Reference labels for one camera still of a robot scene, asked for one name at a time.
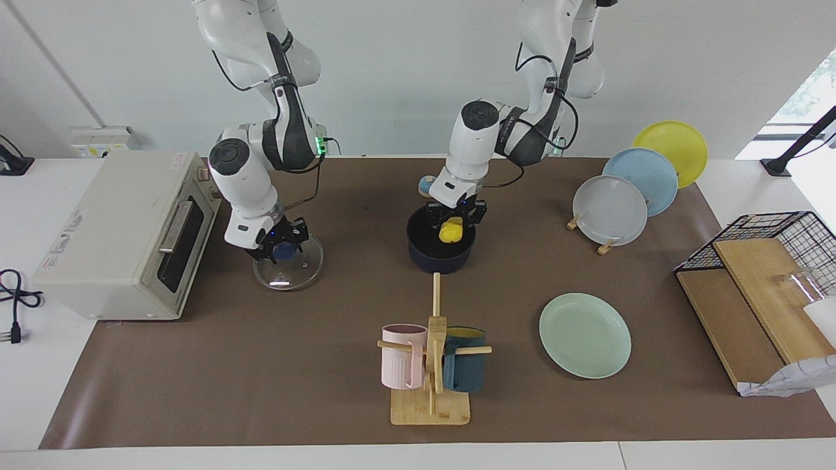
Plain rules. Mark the clear glass cup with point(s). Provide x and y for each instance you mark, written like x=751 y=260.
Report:
x=803 y=284

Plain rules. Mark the brown wooden board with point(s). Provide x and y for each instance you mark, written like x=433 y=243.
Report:
x=725 y=326

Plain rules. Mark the grey plate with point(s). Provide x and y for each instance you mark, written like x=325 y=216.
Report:
x=610 y=210

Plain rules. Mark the light wooden board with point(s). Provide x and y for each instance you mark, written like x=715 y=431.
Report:
x=761 y=281

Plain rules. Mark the pale green plate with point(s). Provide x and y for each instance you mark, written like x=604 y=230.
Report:
x=584 y=336

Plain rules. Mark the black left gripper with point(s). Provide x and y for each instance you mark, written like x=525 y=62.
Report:
x=457 y=209

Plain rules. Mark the glass lid purple knob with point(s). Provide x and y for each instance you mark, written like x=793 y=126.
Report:
x=307 y=264

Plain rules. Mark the pink ribbed mug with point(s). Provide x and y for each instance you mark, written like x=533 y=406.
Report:
x=398 y=365

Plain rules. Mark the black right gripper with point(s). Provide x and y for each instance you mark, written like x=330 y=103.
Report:
x=281 y=232

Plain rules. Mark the yellow potato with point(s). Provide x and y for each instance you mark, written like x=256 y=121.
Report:
x=450 y=231

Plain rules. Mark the black desk mount base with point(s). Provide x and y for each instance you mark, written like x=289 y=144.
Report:
x=13 y=163

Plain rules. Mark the small blue round cap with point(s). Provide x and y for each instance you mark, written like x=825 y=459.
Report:
x=426 y=188

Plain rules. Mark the light blue plate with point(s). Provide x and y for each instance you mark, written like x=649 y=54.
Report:
x=650 y=173

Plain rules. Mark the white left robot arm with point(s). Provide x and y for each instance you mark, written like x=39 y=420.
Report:
x=473 y=140

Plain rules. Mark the brown table mat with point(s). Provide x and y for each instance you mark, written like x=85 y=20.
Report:
x=261 y=365

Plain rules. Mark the white cup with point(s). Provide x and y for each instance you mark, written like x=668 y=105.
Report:
x=824 y=320

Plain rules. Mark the black clamp stand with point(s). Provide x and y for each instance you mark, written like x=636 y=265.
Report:
x=793 y=147

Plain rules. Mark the wooden plate rack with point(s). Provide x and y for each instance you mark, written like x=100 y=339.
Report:
x=606 y=248

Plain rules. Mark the beige toaster oven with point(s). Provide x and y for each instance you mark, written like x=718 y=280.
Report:
x=111 y=235

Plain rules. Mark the yellow plate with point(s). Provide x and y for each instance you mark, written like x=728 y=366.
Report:
x=679 y=140

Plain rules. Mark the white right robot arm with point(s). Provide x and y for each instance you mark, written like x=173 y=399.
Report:
x=248 y=183

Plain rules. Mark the wooden mug tree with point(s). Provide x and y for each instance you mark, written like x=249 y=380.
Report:
x=431 y=408

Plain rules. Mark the dark blue mug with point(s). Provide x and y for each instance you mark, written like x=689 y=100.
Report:
x=465 y=375

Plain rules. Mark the white wall socket box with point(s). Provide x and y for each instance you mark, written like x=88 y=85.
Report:
x=104 y=142

